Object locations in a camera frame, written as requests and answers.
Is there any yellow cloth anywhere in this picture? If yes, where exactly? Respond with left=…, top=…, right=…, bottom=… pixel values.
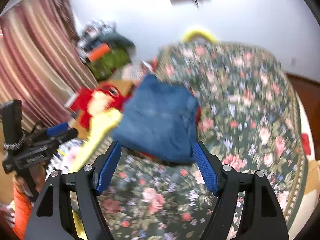
left=69, top=107, right=123, bottom=240

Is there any red plush toy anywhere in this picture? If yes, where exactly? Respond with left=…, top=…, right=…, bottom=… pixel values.
left=70, top=80, right=133, bottom=129

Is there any yellow round object behind bed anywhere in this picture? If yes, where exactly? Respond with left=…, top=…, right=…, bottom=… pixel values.
left=182, top=30, right=218, bottom=43

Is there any floral green bedspread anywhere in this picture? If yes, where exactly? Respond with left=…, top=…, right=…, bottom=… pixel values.
left=99, top=42, right=308, bottom=239

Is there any orange box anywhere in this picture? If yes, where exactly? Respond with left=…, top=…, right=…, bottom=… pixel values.
left=87, top=43, right=111, bottom=62

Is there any blue denim jacket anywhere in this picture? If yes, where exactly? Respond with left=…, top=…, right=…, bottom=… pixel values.
left=111, top=74, right=200, bottom=164

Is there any green patterned bag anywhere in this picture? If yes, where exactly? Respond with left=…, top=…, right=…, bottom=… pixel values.
left=87, top=48, right=131, bottom=81

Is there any striped pink curtain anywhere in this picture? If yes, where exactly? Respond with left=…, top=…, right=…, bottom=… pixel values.
left=1, top=0, right=97, bottom=131

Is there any dark green hat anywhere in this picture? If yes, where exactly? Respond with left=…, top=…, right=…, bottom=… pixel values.
left=98, top=33, right=135, bottom=50

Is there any orange left sleeve forearm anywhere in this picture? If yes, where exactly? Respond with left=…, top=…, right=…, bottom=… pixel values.
left=13, top=185, right=33, bottom=239

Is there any left hand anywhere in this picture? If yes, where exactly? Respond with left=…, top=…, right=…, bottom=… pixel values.
left=12, top=161, right=46, bottom=194

